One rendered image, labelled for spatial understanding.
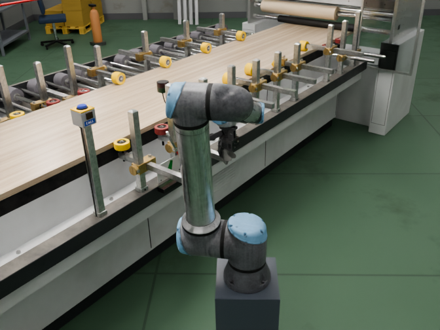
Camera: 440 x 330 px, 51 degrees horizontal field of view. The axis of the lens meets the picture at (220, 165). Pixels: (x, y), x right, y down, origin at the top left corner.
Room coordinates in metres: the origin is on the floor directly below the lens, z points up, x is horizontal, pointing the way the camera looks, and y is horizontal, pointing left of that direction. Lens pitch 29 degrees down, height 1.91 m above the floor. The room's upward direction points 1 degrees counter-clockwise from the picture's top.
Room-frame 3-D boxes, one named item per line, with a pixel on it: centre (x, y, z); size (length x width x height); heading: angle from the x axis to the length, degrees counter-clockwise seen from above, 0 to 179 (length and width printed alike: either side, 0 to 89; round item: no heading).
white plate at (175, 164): (2.12, 0.23, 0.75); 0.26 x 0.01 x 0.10; 142
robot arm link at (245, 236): (1.44, -0.09, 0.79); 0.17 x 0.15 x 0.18; 79
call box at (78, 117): (1.76, 0.55, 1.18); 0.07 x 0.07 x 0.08; 52
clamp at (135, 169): (1.98, 0.37, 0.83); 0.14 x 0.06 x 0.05; 142
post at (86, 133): (1.76, 0.55, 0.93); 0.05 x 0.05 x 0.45; 52
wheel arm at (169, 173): (1.97, 0.33, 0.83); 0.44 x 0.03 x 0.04; 52
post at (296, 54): (3.14, -0.54, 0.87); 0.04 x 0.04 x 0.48; 52
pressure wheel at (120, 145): (2.10, 0.49, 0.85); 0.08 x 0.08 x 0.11
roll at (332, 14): (4.55, -0.95, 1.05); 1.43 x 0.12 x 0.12; 52
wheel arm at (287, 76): (2.97, -0.42, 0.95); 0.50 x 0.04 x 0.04; 52
